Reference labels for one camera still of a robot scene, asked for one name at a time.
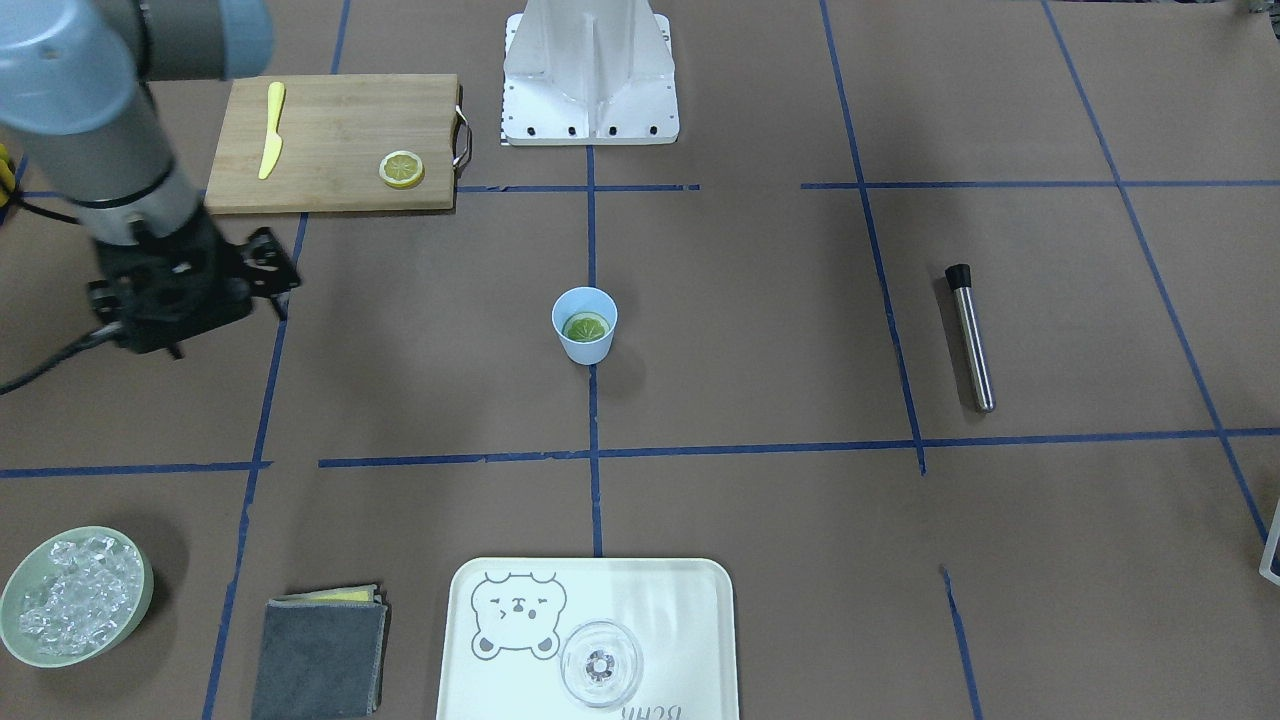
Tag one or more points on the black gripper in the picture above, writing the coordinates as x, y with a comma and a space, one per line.
183, 252

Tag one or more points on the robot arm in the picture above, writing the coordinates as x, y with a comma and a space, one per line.
75, 80

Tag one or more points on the light blue paper cup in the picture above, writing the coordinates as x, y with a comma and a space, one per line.
584, 299

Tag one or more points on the yellow plastic knife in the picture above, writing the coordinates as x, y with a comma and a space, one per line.
272, 146

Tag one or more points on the bamboo cutting board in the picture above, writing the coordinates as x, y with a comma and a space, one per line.
335, 131

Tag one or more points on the green bowl of ice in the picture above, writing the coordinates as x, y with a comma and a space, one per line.
77, 595

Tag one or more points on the grey folded cloth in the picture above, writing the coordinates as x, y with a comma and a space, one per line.
321, 655

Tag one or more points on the white bear tray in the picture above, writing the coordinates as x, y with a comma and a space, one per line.
508, 618

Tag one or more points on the clear glass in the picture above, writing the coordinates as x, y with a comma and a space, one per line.
601, 664

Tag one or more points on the steel muddler black tip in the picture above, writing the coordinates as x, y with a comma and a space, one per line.
959, 279

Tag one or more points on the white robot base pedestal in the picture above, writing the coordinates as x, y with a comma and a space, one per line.
589, 73

